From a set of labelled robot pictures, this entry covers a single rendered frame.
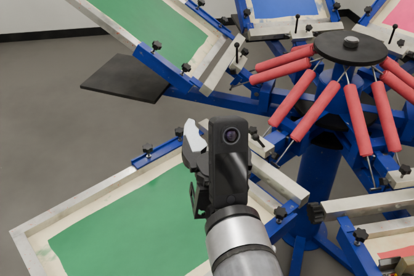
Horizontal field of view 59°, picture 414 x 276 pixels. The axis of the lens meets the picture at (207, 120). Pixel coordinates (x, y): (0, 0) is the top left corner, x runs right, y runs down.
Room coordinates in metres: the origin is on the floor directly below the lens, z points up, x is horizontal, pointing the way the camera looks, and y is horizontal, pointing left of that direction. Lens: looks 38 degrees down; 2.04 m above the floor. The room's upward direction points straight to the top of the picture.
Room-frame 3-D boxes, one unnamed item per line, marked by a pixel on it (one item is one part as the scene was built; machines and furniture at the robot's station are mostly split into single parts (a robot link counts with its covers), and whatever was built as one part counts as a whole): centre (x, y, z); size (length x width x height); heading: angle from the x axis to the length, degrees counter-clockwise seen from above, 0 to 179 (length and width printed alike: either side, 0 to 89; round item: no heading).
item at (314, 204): (0.80, -0.38, 1.02); 0.07 x 0.06 x 0.07; 10
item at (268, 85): (1.46, -0.62, 0.99); 0.82 x 0.79 x 0.12; 10
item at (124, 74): (1.69, 0.01, 0.91); 1.34 x 0.41 x 0.08; 70
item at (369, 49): (1.46, -0.62, 0.67); 0.40 x 0.40 x 1.35
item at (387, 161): (0.98, -0.71, 1.02); 0.17 x 0.06 x 0.05; 10
